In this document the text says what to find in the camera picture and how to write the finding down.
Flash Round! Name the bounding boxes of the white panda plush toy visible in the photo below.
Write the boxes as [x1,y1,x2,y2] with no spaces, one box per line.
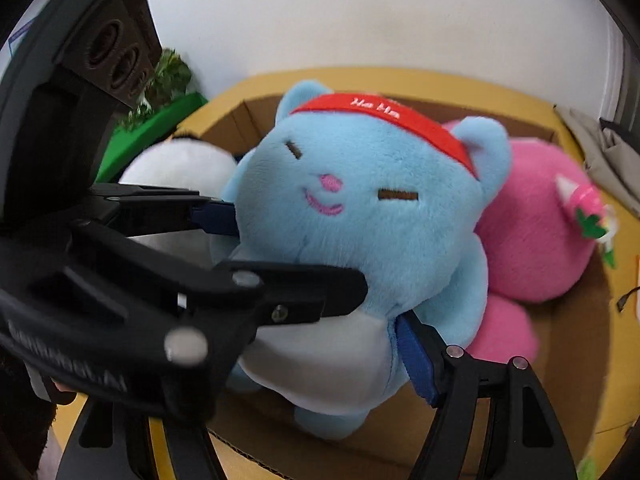
[119,136,236,197]

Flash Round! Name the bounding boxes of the blue cat plush toy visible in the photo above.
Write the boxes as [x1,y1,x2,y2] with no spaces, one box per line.
[222,80,512,440]

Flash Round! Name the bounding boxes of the green covered side table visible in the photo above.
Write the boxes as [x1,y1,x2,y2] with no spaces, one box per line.
[96,92,206,182]

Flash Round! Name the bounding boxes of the brown cardboard box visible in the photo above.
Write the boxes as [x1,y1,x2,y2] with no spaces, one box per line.
[177,96,611,479]

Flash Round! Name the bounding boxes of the green potted plant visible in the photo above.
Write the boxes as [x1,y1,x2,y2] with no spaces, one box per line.
[118,49,192,131]

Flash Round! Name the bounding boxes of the pink bear plush toy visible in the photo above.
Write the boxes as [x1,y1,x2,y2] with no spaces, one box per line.
[467,138,617,363]

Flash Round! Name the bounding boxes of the grey folded cloth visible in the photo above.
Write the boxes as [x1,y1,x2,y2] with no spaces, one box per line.
[554,105,639,218]

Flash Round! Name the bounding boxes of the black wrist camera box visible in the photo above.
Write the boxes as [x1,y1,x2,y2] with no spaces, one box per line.
[1,0,162,205]

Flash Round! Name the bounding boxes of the black cable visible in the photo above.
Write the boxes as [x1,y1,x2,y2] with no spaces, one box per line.
[615,286,640,313]

